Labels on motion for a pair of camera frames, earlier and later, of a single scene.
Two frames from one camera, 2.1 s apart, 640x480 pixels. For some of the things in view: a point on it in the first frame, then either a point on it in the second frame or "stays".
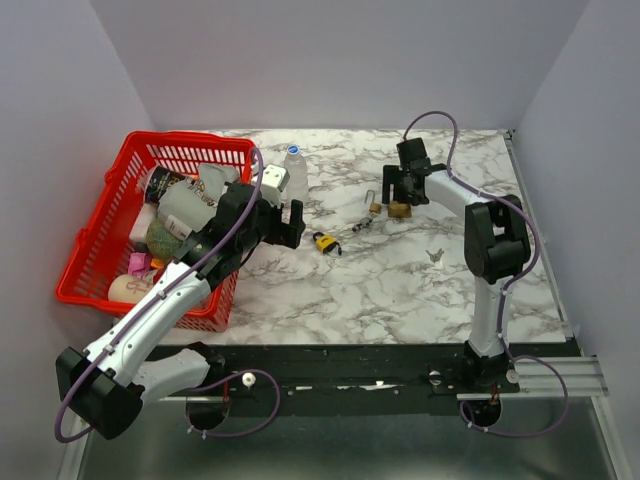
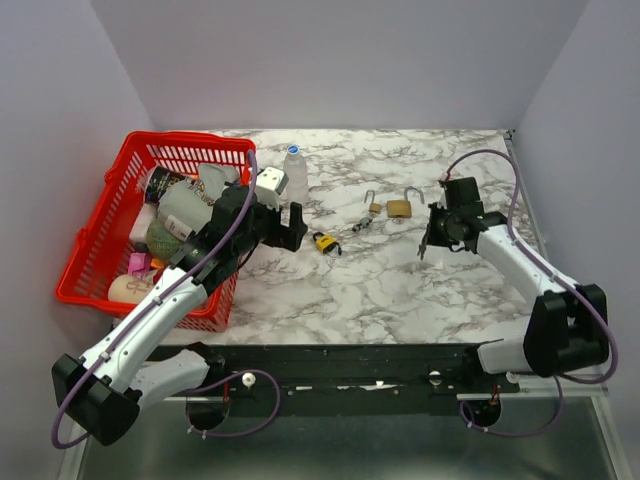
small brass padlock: [374, 207] stays
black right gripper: [391, 175] -> [433, 238]
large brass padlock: [399, 210] stays
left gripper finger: [296, 218] stays
